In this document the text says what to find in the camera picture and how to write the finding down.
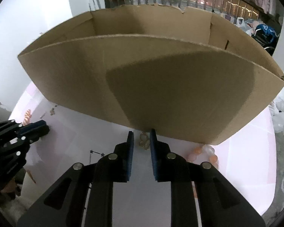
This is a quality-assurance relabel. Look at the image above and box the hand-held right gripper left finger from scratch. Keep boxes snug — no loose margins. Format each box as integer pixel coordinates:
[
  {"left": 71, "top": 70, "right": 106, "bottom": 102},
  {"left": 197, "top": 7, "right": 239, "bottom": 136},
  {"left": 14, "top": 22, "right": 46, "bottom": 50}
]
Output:
[{"left": 16, "top": 131, "right": 135, "bottom": 227}]

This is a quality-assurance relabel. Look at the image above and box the black star chain necklace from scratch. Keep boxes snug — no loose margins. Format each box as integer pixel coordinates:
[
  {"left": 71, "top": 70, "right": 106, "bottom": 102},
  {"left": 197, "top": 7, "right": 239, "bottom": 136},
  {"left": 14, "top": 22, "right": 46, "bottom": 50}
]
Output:
[{"left": 89, "top": 149, "right": 106, "bottom": 165}]

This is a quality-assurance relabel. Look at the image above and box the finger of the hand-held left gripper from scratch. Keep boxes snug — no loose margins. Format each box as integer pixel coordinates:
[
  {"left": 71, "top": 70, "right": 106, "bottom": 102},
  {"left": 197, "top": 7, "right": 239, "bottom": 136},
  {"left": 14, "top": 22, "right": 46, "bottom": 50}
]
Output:
[
  {"left": 20, "top": 120, "right": 46, "bottom": 134},
  {"left": 24, "top": 126, "right": 50, "bottom": 145}
]

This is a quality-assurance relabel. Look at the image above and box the wheelchair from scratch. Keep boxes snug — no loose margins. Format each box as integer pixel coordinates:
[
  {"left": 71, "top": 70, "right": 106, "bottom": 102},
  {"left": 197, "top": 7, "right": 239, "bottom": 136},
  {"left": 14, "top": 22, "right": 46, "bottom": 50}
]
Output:
[{"left": 250, "top": 21, "right": 281, "bottom": 55}]

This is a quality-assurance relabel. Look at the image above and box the gold flower pendant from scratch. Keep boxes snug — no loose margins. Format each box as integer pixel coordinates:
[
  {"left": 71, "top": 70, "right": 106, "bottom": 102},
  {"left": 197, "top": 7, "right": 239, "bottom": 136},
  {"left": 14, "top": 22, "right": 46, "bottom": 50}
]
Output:
[{"left": 139, "top": 132, "right": 150, "bottom": 150}]

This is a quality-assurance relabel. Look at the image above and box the brown cardboard box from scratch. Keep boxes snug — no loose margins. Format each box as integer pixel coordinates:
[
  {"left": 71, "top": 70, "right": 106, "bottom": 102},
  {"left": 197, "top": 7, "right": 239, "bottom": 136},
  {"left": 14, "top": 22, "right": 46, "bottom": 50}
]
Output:
[{"left": 17, "top": 4, "right": 284, "bottom": 146}]

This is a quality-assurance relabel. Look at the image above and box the large white plastic bag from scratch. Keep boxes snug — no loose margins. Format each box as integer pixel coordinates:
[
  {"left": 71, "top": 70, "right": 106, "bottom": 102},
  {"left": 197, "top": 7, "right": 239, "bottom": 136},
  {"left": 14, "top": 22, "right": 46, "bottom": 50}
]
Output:
[{"left": 269, "top": 97, "right": 284, "bottom": 133}]

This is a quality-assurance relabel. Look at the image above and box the orange bead bracelet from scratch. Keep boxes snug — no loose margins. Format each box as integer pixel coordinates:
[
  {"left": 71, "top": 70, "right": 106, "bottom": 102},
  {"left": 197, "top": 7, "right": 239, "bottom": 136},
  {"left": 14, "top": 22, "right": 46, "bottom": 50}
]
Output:
[{"left": 187, "top": 145, "right": 218, "bottom": 169}]

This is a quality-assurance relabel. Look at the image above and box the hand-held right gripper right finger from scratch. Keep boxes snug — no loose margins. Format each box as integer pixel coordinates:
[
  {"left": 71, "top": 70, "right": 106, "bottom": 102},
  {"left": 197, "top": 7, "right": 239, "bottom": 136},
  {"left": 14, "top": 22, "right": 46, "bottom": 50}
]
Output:
[{"left": 150, "top": 129, "right": 266, "bottom": 227}]

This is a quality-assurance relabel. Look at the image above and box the small white plastic bag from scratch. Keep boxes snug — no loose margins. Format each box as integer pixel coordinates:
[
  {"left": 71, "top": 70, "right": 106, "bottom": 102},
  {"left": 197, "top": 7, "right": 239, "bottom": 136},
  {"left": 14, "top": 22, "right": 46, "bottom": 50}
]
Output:
[{"left": 235, "top": 17, "right": 247, "bottom": 30}]

